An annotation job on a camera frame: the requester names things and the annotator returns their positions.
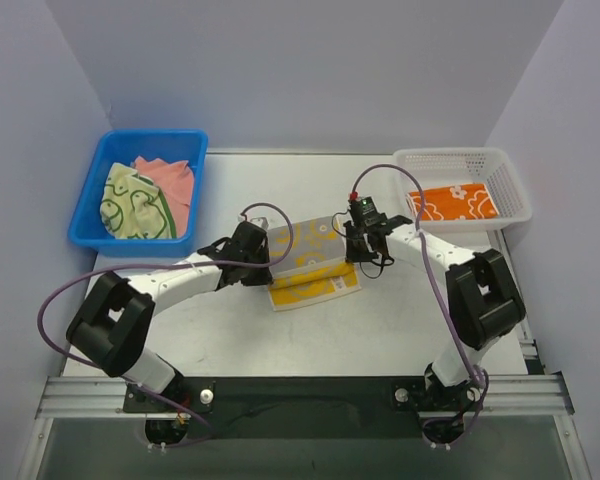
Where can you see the pink towel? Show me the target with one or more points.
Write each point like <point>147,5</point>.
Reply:
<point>176,181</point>

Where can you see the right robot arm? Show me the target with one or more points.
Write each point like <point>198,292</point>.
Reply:
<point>479,299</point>

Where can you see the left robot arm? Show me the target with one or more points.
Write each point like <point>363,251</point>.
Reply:
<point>112,324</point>

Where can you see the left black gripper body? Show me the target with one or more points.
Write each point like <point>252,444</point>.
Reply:
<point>259,253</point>

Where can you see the yellow patterned towel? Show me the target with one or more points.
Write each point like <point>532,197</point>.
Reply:
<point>310,265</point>

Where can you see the orange lion print towel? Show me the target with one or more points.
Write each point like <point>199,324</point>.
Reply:
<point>456,202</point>

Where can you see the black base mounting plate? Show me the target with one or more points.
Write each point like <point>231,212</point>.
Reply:
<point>305,408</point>

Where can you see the white perforated plastic basket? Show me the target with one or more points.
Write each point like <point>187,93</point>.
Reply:
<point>441,167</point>

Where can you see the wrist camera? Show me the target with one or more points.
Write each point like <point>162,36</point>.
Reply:
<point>364,213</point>
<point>260,221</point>

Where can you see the blue plastic bin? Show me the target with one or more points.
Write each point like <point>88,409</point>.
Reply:
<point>86,228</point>

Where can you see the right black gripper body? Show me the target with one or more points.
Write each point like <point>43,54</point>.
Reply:
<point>362,239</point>

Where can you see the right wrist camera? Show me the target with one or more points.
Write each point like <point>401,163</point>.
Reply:
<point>364,213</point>

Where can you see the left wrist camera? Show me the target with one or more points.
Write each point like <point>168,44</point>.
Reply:
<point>260,221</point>

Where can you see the cream green patterned towel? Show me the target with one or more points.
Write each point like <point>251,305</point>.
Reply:
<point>133,207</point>

